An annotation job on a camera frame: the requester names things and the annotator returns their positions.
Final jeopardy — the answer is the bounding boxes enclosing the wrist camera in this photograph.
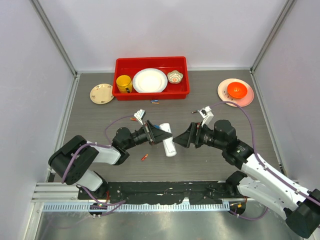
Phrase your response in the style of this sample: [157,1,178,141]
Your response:
[198,106,214,127]
[133,109,146,126]

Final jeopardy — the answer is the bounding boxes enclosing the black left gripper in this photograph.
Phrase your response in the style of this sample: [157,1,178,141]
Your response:
[124,120,172,150]

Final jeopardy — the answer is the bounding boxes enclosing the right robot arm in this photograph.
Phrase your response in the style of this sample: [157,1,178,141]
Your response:
[173,120,320,239]

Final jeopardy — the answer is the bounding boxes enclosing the white remote control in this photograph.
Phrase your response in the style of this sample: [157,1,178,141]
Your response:
[159,123,177,157]

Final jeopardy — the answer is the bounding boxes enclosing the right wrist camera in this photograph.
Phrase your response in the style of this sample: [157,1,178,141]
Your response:
[198,106,214,127]

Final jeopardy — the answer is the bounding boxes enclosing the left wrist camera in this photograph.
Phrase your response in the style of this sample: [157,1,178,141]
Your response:
[133,109,146,126]

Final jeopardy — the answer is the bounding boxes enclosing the orange bowl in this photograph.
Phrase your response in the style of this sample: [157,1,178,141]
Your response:
[227,82,248,99]

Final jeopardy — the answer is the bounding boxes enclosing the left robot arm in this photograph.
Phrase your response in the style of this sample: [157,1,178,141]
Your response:
[48,120,173,200]

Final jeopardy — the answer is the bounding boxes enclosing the yellow mug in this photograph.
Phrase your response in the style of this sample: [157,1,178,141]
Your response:
[116,75,133,94]

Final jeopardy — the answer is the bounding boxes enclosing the white plate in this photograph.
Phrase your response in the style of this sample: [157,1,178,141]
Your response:
[132,68,168,93]

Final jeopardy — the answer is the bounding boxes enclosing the beige floral plate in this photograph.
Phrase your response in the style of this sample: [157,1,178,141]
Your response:
[89,83,114,105]

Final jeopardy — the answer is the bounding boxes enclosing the red orange battery lower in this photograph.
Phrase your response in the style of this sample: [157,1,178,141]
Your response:
[141,154,149,161]

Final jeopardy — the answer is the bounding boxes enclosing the red plastic bin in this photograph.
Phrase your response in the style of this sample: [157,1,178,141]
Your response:
[112,56,190,101]

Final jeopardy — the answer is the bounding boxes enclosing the pink plate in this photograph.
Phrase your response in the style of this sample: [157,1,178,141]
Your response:
[217,78,255,107]

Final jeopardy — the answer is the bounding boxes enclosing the small flower bowl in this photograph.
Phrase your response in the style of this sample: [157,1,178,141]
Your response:
[167,70,184,84]

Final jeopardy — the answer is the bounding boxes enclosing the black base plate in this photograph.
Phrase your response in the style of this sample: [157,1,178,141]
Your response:
[89,181,246,205]

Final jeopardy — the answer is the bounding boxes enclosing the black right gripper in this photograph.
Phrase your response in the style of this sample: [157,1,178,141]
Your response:
[173,121,226,150]

